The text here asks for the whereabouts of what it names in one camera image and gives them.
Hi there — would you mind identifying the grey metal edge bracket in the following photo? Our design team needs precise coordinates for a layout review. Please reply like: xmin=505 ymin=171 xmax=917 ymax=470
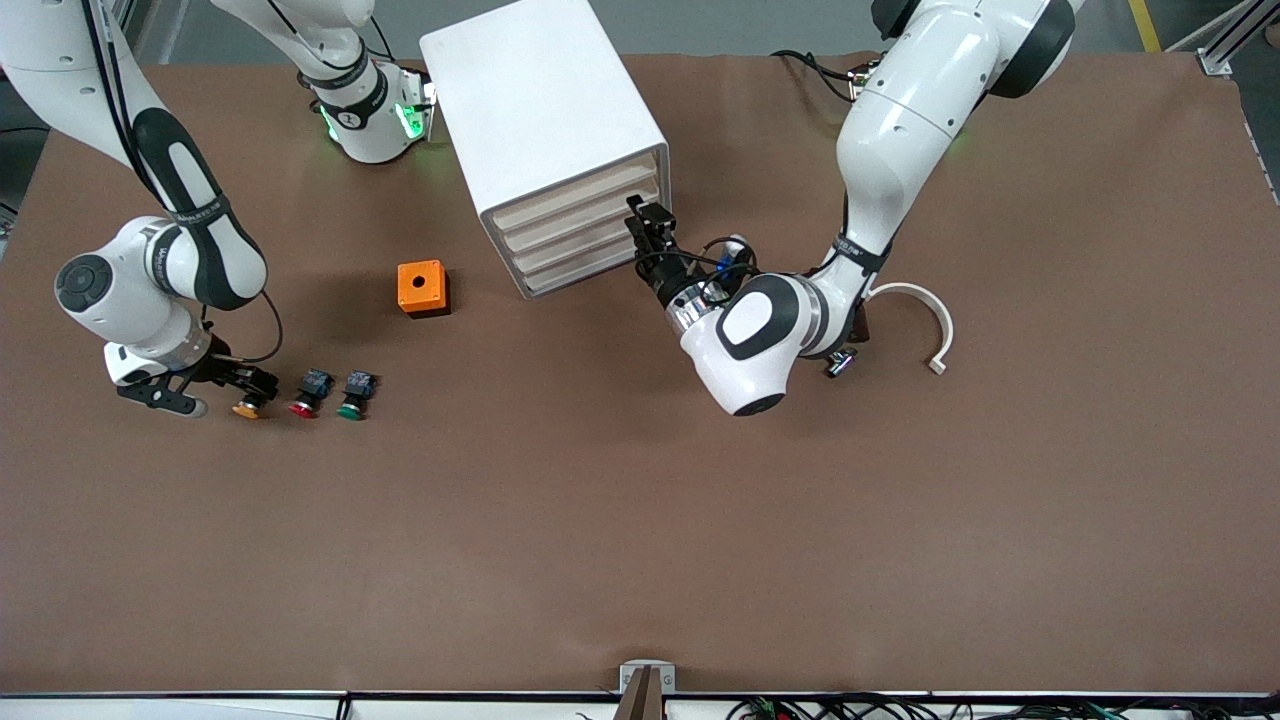
xmin=619 ymin=660 xmax=677 ymax=696

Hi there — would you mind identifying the brown wedge post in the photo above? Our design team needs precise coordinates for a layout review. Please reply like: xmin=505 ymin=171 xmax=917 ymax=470
xmin=612 ymin=668 xmax=664 ymax=720

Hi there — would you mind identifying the brown table mat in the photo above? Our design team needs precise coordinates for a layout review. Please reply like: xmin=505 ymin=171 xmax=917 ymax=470
xmin=0 ymin=50 xmax=1280 ymax=696

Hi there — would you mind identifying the black arm base cable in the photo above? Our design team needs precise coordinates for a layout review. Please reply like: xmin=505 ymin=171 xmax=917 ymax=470
xmin=772 ymin=48 xmax=863 ymax=104

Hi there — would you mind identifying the green push button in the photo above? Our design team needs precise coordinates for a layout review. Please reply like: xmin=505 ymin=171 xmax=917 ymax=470
xmin=336 ymin=370 xmax=379 ymax=421

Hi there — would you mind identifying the white semicircular pipe clamp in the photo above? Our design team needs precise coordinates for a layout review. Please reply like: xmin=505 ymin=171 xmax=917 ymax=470
xmin=868 ymin=282 xmax=956 ymax=376

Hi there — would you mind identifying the black cable bundle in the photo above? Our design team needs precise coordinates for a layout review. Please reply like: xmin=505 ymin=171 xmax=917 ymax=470
xmin=725 ymin=693 xmax=1280 ymax=720

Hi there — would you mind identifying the white table edge rail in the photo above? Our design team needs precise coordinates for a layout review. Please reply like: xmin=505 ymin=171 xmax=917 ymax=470
xmin=0 ymin=690 xmax=1280 ymax=720

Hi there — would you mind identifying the aluminium frame profile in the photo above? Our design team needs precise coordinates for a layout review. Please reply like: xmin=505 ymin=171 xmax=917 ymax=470
xmin=1165 ymin=0 xmax=1280 ymax=76

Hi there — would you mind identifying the orange button enclosure box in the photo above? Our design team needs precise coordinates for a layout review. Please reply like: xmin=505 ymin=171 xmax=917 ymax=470
xmin=396 ymin=260 xmax=451 ymax=319

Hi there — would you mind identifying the red push button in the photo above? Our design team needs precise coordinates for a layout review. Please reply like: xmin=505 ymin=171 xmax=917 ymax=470
xmin=289 ymin=368 xmax=334 ymax=419

